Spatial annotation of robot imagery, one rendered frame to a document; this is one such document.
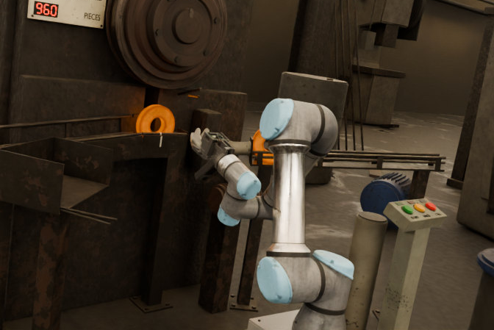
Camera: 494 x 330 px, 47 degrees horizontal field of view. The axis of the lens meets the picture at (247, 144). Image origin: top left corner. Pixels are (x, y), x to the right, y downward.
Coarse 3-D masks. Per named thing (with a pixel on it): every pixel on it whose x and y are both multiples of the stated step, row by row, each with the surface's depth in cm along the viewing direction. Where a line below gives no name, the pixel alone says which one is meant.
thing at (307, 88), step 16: (288, 80) 473; (304, 80) 462; (320, 80) 461; (336, 80) 486; (288, 96) 472; (304, 96) 464; (320, 96) 463; (336, 96) 468; (336, 112) 473; (336, 144) 487; (320, 176) 479
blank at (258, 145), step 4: (256, 132) 229; (256, 136) 227; (260, 136) 227; (256, 140) 227; (260, 140) 227; (264, 140) 227; (256, 144) 227; (260, 144) 228; (256, 148) 228; (260, 148) 228; (264, 148) 228; (264, 160) 229; (268, 160) 229; (272, 160) 229
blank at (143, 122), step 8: (144, 112) 208; (152, 112) 209; (160, 112) 212; (168, 112) 214; (144, 120) 208; (152, 120) 210; (160, 120) 216; (168, 120) 215; (136, 128) 210; (144, 128) 209; (160, 128) 216; (168, 128) 216
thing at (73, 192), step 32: (0, 160) 149; (32, 160) 146; (64, 160) 174; (96, 160) 171; (0, 192) 150; (32, 192) 148; (64, 192) 161; (96, 192) 165; (64, 224) 164; (64, 256) 168; (32, 320) 169
